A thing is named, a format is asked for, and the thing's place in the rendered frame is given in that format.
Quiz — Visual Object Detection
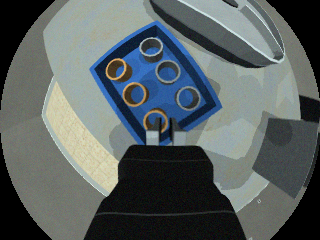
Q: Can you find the bronze bushing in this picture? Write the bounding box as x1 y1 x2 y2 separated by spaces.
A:
106 58 133 82
122 82 149 107
143 108 168 132

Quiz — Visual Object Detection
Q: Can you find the blue crate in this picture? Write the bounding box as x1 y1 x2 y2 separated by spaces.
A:
89 20 223 146

